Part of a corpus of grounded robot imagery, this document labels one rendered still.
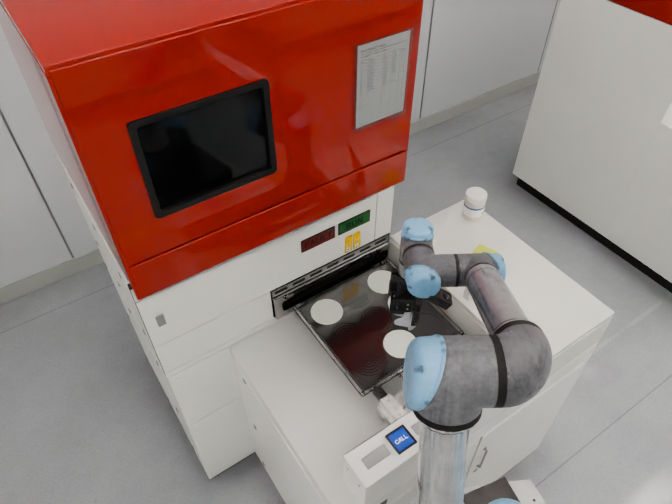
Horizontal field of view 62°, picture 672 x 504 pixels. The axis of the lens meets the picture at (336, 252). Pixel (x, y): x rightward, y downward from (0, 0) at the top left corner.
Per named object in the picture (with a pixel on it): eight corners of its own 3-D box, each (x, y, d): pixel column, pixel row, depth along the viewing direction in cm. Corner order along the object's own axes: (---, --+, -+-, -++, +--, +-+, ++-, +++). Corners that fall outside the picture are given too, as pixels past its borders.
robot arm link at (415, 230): (403, 236, 126) (400, 214, 133) (399, 272, 133) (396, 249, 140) (438, 237, 126) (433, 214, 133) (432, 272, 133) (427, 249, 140)
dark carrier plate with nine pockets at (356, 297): (298, 308, 172) (298, 307, 171) (386, 262, 185) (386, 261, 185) (363, 390, 152) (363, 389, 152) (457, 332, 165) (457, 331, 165)
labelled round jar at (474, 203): (457, 212, 192) (461, 191, 185) (472, 205, 194) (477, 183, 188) (471, 224, 188) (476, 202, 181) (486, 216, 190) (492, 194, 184)
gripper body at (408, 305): (387, 295, 151) (391, 262, 143) (419, 296, 150) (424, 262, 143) (389, 316, 145) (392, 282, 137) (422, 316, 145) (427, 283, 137)
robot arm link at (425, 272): (459, 274, 119) (451, 241, 127) (406, 276, 119) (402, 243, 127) (455, 300, 124) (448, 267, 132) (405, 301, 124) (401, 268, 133)
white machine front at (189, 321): (164, 372, 165) (126, 284, 136) (383, 260, 196) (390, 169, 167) (168, 380, 163) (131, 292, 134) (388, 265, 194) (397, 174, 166)
